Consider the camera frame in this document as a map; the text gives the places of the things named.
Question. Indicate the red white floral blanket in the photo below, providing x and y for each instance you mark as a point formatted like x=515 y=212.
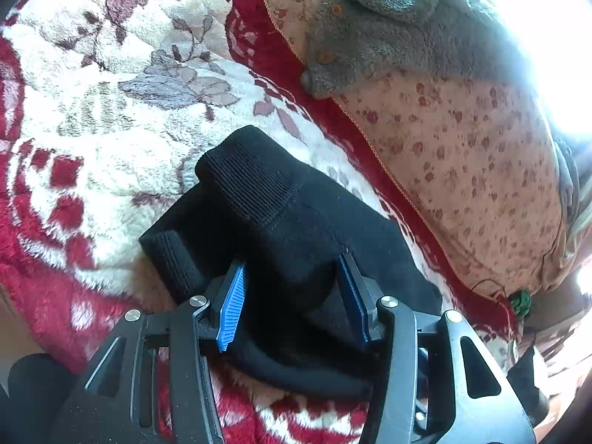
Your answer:
x=92 y=148

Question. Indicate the floral sofa back cushion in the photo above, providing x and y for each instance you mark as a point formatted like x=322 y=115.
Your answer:
x=462 y=171

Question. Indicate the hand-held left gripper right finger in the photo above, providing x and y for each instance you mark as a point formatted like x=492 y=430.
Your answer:
x=354 y=300

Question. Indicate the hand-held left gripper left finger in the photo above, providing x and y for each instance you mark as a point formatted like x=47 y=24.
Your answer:
x=231 y=305

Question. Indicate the grey fleece jacket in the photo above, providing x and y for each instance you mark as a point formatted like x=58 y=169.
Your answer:
x=393 y=32

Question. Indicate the grey folded cloth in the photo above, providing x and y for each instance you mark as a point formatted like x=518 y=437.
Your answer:
x=566 y=180

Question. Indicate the black pants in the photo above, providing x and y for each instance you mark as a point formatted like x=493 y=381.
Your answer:
x=300 y=222

